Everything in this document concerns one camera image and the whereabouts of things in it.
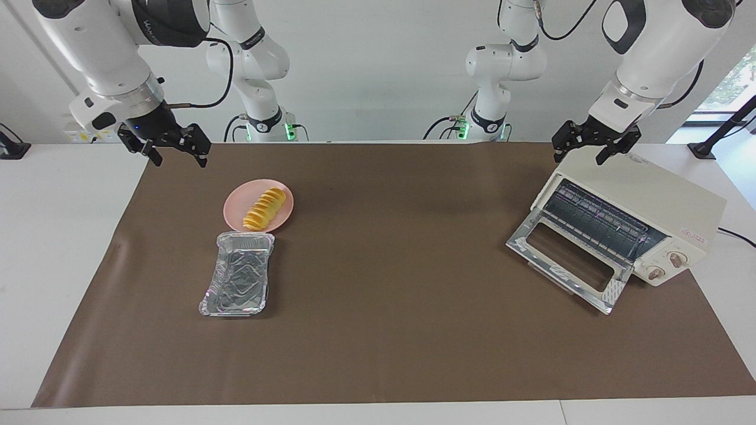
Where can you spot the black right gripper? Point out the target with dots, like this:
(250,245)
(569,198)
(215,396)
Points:
(156,124)

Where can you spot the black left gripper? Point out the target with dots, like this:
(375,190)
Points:
(593,131)

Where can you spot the yellow sliced bread loaf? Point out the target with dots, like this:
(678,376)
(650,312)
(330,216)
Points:
(266,209)

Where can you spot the aluminium foil tray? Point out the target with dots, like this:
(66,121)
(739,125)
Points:
(239,277)

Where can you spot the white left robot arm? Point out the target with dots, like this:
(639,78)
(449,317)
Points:
(667,41)

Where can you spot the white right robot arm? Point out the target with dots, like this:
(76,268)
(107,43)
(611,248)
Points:
(88,47)

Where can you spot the cream toaster oven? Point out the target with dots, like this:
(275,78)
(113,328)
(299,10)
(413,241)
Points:
(649,189)

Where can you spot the metal oven rack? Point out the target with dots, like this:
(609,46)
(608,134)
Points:
(590,215)

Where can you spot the beige oven knob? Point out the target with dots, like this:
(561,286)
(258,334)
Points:
(655,273)
(677,258)

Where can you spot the glass oven door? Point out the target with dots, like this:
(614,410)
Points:
(614,289)

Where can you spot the pink round plate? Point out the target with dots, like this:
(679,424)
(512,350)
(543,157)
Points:
(236,203)

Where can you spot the black stand with clamp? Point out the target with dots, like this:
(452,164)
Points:
(703,150)

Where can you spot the black table clamp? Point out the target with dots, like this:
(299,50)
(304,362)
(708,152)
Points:
(12,150)

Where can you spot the brown table mat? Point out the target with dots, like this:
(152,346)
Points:
(384,324)

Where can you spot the white wall power outlet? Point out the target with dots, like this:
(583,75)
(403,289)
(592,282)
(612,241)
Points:
(77,137)

